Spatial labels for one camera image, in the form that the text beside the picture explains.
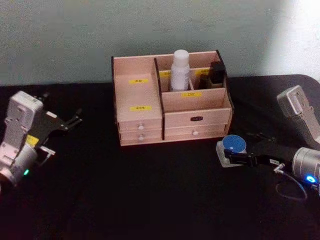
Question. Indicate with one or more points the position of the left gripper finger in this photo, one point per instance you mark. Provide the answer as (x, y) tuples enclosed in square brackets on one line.
[(74, 123), (77, 113)]

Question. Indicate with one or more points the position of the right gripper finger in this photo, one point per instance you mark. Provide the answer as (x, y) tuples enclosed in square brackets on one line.
[(261, 137), (237, 157)]

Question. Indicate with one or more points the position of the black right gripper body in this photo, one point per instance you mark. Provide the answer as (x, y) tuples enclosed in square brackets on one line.
[(275, 155)]

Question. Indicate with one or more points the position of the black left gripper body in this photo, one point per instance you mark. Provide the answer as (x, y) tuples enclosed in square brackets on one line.
[(47, 125)]

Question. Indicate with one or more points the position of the clear jar with blue lid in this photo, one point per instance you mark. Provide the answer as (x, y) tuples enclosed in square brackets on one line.
[(233, 143)]

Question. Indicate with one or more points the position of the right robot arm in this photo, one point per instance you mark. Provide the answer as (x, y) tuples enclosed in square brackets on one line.
[(302, 117)]

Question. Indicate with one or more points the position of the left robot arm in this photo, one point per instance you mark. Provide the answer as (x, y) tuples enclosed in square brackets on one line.
[(18, 125)]

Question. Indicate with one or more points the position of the small wooden drawer white knob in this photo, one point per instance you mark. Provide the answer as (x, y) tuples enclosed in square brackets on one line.
[(130, 124), (130, 135)]

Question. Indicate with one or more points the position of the wooden desktop organizer box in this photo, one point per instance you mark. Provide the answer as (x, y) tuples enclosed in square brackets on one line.
[(137, 100)]

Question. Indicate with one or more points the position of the wide wooden drawer white knob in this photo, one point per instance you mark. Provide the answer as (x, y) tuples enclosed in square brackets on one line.
[(180, 131)]

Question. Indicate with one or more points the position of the wide wooden drawer black label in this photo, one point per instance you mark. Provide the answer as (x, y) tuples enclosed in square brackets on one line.
[(180, 118)]

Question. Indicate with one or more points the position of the black table cloth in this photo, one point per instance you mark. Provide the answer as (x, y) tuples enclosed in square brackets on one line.
[(140, 190)]

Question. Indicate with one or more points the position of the white plastic bottle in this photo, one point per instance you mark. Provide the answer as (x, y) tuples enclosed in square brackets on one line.
[(179, 72)]

